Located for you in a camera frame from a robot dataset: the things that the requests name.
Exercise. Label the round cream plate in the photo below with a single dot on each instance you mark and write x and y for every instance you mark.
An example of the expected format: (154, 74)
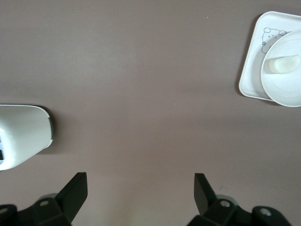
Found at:
(282, 89)

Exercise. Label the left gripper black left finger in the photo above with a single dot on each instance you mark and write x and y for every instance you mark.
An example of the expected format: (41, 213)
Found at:
(73, 195)

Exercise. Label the cream rabbit print tray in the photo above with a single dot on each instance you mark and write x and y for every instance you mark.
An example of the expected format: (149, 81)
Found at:
(252, 58)

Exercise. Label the pale steamed bun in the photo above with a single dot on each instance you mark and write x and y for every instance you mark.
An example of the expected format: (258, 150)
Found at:
(282, 64)

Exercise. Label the cream two-slot toaster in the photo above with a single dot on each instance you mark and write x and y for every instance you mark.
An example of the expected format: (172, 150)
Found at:
(23, 129)

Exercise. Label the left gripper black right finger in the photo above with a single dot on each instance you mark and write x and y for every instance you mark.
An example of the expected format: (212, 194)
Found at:
(203, 195)

